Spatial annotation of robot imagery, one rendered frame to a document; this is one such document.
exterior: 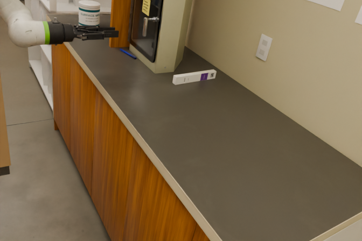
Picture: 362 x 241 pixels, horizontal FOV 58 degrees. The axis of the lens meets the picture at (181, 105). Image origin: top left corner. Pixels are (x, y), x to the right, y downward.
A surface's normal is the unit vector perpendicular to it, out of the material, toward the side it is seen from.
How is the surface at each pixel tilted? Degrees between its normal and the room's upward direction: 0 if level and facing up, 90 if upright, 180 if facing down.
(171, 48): 90
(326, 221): 1
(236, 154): 0
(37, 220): 0
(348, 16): 90
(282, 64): 90
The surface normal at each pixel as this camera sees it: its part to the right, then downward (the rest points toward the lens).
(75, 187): 0.16, -0.86
